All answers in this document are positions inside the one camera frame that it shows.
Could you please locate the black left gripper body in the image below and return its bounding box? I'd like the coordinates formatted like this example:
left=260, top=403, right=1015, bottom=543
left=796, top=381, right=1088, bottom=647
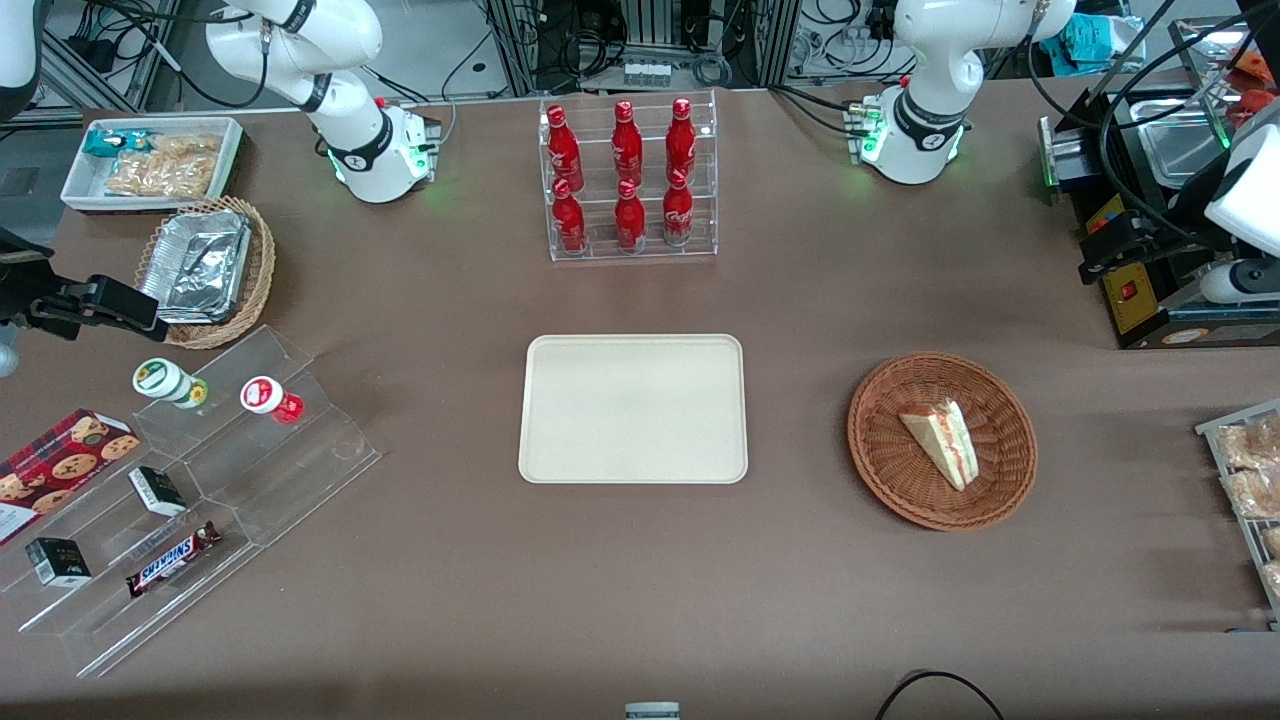
left=1077, top=211, right=1174, bottom=287

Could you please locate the triangular sandwich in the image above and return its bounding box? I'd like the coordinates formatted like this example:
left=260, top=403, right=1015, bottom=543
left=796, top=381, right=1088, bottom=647
left=898, top=399, right=980, bottom=492

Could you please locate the large aluminium foil tray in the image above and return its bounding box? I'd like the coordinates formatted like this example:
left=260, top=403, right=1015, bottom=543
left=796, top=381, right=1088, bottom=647
left=139, top=232, right=249, bottom=324

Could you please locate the small aluminium foil tray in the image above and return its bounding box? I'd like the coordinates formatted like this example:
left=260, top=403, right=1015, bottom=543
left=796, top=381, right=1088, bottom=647
left=160, top=209, right=253, bottom=251

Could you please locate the light oval wicker basket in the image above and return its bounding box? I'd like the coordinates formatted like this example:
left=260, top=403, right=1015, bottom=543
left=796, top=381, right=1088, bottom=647
left=134, top=196, right=277, bottom=350

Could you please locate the tray of wrapped bread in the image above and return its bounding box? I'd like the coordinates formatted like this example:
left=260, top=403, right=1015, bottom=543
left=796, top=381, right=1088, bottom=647
left=1195, top=399, right=1280, bottom=633

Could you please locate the brown round wicker basket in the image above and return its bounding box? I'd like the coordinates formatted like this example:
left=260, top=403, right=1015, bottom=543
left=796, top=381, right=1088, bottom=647
left=847, top=352, right=1039, bottom=532

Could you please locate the beige plastic serving tray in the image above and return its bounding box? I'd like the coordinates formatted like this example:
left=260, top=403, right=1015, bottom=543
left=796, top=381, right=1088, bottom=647
left=518, top=334, right=749, bottom=486

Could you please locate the black food warmer appliance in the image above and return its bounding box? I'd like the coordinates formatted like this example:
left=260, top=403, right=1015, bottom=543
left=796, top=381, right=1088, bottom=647
left=1040, top=15, right=1280, bottom=351

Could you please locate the green lid yogurt cup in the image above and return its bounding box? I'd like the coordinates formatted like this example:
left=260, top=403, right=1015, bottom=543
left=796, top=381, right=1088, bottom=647
left=132, top=357, right=210, bottom=411

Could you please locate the silver box with green light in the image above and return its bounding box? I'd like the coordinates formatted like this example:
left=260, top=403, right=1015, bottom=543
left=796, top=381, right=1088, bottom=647
left=1038, top=112, right=1097, bottom=201

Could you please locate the stainless steel pan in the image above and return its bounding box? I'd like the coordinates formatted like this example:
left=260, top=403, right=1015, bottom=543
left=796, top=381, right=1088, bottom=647
left=1135, top=97, right=1233, bottom=188

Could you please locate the white rectangular plastic bin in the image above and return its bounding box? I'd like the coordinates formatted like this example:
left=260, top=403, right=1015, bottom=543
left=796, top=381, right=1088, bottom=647
left=60, top=116, right=245, bottom=214

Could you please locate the clear bag of crackers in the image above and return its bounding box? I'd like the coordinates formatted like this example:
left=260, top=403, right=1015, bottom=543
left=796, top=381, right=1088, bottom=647
left=104, top=134, right=223, bottom=199

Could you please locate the teal snack packet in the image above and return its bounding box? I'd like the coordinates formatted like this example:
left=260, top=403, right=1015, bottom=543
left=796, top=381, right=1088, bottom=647
left=82, top=129, right=153, bottom=160

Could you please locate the red lid yogurt cup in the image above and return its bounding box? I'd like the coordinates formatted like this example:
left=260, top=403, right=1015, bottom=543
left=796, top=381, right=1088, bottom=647
left=240, top=375, right=305, bottom=425

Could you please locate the red plaid cookie box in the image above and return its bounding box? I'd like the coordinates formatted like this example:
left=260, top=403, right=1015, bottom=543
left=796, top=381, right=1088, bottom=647
left=0, top=408, right=141, bottom=548

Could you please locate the small black carton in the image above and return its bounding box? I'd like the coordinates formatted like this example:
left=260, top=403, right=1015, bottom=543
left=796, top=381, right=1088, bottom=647
left=25, top=537, right=92, bottom=587
left=128, top=466, right=189, bottom=518

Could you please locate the clear acrylic tiered stand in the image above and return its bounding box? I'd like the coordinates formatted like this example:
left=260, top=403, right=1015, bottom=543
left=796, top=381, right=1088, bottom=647
left=0, top=325, right=383, bottom=680

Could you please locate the Snickers chocolate bar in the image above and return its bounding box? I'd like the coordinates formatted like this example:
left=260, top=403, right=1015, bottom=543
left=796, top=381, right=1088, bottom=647
left=125, top=521, right=223, bottom=599

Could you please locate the red cola bottle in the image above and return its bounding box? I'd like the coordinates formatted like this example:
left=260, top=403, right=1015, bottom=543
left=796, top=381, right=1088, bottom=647
left=546, top=105, right=585, bottom=191
left=611, top=100, right=644, bottom=186
left=614, top=178, right=648, bottom=251
left=662, top=168, right=695, bottom=247
left=552, top=178, right=589, bottom=253
left=666, top=97, right=697, bottom=184

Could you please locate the clear acrylic bottle rack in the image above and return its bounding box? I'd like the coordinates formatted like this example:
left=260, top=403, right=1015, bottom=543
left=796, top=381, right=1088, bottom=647
left=539, top=90, right=719, bottom=263

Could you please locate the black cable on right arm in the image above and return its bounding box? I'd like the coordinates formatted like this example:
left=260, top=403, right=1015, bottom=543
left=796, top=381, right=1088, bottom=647
left=85, top=0, right=266, bottom=110

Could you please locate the black table edge cable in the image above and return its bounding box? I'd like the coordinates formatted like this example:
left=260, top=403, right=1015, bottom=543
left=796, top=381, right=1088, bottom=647
left=875, top=670, right=1006, bottom=720

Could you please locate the aluminium frame equipment rack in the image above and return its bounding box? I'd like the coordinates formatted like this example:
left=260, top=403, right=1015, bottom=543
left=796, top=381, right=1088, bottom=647
left=480, top=0, right=803, bottom=98

